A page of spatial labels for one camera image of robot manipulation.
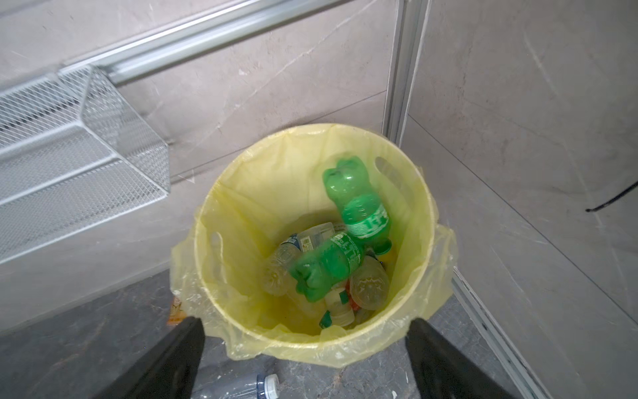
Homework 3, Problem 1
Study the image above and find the clear bottle white cap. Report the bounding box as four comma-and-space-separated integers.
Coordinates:
191, 374, 280, 399

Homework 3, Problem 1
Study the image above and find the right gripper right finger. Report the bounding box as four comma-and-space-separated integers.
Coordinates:
405, 319, 512, 399

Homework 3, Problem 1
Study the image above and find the Pocari blue label bottle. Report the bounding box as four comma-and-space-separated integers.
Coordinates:
319, 287, 355, 329

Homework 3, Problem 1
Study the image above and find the green Sprite bottle yellow cap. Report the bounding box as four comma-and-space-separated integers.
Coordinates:
322, 156, 392, 255

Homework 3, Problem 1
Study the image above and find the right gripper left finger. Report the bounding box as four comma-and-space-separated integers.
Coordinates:
96, 317, 205, 398

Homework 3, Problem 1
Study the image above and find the amber tea bottle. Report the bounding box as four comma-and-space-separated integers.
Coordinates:
167, 297, 188, 326

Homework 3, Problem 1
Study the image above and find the black wire hook rack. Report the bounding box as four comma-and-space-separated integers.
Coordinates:
585, 181, 638, 213

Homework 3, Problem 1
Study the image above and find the white wire mesh basket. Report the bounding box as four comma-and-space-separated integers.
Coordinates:
1, 66, 170, 262

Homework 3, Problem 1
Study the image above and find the yellow bin liner bag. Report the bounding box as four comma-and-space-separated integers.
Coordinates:
170, 124, 457, 367

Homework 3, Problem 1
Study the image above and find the clear bottle green label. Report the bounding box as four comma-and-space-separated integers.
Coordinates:
297, 222, 335, 253

